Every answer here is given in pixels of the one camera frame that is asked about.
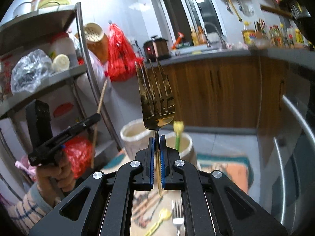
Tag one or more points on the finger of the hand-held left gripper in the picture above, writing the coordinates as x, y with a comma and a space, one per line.
83, 125
45, 156

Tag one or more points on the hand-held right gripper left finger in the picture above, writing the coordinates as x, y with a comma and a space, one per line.
152, 162

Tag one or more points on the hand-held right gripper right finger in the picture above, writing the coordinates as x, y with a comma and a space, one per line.
162, 162

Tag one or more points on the cream ceramic utensil holder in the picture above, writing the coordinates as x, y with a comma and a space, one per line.
134, 140
188, 147

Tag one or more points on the wooden chopstick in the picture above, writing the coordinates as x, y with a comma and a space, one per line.
101, 98

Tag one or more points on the gold fork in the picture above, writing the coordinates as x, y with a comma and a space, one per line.
157, 113

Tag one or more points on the person's left forearm striped sleeve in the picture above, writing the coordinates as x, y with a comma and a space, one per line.
27, 211

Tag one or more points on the person's left hand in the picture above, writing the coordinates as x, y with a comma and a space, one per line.
62, 174

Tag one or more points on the pink cloth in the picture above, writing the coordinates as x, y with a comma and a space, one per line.
25, 167

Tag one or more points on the red mesh bag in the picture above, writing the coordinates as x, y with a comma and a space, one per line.
78, 154

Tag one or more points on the clear plastic bag dark contents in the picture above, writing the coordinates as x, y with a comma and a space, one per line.
29, 71

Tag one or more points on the silver fork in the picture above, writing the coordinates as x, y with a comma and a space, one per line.
177, 218

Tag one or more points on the white round bundle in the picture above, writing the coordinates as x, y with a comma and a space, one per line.
60, 62

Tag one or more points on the orange plastic bag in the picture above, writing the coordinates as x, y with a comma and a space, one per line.
99, 50

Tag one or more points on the red plastic bag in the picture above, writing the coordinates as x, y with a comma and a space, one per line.
120, 56

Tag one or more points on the white plastic jug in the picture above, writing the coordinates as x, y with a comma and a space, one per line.
64, 45

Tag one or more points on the metal shelf rack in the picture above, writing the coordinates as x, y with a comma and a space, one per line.
81, 41

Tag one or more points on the beige colander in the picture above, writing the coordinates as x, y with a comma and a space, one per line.
93, 32

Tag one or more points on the electric pressure cooker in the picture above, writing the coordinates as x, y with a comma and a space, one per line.
157, 48

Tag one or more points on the metal pot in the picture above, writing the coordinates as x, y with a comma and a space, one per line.
22, 9

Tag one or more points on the green sponge pack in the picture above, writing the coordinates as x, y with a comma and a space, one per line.
184, 45

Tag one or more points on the yellow-green bowl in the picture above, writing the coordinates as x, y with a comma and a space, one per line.
54, 2

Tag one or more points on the orange spray bottle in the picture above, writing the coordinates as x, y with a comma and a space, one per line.
177, 40

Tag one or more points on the yellow detergent bottle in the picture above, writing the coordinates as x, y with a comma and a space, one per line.
194, 38

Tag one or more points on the orange detergent bottle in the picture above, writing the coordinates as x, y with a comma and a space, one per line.
201, 36

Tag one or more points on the built-in oven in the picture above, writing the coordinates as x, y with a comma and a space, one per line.
295, 152

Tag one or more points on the metal faucet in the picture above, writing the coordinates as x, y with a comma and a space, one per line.
216, 33

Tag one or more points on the cooking oil bottle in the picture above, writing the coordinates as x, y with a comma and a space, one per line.
249, 35

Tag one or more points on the sliding window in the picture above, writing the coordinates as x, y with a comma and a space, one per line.
187, 9

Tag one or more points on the knife block with scissors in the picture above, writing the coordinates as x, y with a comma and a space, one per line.
260, 30

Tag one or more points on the row of condiment bottles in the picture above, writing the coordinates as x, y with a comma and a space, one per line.
283, 38

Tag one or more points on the black wok with lid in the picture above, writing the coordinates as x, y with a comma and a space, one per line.
275, 11

